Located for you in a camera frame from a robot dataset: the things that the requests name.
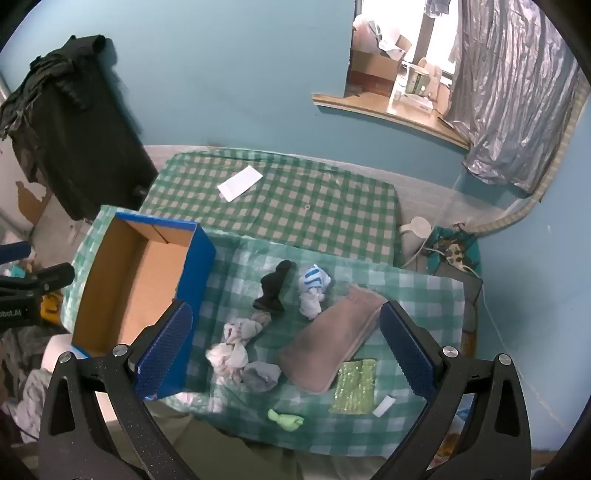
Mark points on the white crumpled sock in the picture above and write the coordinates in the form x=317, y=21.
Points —
x=233, y=348

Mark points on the yellow object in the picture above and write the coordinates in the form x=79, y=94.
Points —
x=51, y=308

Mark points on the small green cloth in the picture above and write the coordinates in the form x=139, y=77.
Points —
x=286, y=419

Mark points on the wooden window sill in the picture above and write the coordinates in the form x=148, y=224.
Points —
x=392, y=115

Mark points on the white round device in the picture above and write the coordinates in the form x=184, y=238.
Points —
x=415, y=227

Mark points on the white blue striped sock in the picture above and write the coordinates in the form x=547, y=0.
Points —
x=313, y=288

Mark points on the black sock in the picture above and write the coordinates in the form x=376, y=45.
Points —
x=273, y=288

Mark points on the white paper sheet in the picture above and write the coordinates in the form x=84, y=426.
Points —
x=240, y=183

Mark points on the pile of pale clothes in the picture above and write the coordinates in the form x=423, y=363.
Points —
x=27, y=387

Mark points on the silver curtain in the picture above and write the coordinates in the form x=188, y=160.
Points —
x=508, y=92

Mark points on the beige fuzzy sock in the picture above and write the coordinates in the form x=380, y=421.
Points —
x=330, y=341

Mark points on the green sequin pad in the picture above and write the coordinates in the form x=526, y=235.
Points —
x=354, y=386

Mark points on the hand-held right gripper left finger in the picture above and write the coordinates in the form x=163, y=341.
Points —
x=166, y=346

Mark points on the black covered furniture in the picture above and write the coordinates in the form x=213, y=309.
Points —
x=78, y=138

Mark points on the small white card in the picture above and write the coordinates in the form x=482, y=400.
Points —
x=384, y=406

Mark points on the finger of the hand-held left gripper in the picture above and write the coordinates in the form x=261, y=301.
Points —
x=51, y=276
x=14, y=253

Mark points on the grey sock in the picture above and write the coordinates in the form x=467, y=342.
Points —
x=261, y=376

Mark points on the brown cardboard box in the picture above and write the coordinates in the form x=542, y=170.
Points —
x=374, y=64

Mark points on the olive green pants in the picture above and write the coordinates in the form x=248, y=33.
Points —
x=231, y=452

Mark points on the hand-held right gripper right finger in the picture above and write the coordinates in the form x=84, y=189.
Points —
x=408, y=346

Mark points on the blue cardboard box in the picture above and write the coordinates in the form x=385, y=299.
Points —
x=138, y=286

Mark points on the white power strip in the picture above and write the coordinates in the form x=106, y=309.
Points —
x=455, y=258

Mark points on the teal patterned cloth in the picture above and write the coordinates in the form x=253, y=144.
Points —
x=436, y=242

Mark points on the green checked bedsheet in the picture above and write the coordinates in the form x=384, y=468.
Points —
x=300, y=207

